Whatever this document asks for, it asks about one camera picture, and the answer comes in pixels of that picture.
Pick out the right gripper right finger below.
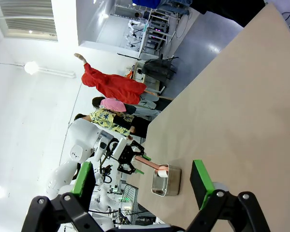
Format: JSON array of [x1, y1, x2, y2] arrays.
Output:
[[185, 159, 272, 232]]

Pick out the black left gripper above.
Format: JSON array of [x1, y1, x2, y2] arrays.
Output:
[[116, 140, 152, 175]]

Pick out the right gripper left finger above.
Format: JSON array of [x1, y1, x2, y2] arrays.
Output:
[[21, 161, 118, 232]]

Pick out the rectangular metal tray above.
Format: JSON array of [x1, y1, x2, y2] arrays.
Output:
[[151, 164, 183, 197]]

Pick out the person in yellow floral shirt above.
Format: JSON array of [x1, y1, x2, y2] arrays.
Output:
[[74, 108, 151, 141]]

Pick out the person with pink top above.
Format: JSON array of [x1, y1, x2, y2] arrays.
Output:
[[91, 96, 161, 118]]

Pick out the person in red garment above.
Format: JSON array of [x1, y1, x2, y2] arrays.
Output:
[[81, 62, 148, 105]]

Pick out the dark jacket on tripod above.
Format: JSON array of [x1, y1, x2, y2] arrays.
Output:
[[142, 57, 179, 88]]

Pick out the round ceiling lamp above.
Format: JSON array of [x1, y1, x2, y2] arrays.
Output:
[[23, 61, 40, 75]]

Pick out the metal equipment rack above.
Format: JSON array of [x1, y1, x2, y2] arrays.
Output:
[[139, 8, 174, 50]]

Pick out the ceiling air vent grille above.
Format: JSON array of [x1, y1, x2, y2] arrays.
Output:
[[0, 0, 58, 42]]

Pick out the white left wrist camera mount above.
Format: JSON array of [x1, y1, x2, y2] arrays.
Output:
[[112, 137, 129, 159]]

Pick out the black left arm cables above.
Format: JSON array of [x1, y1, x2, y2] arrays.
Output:
[[98, 142, 119, 184]]

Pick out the wire mesh basket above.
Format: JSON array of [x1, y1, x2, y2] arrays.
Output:
[[120, 183, 139, 218]]

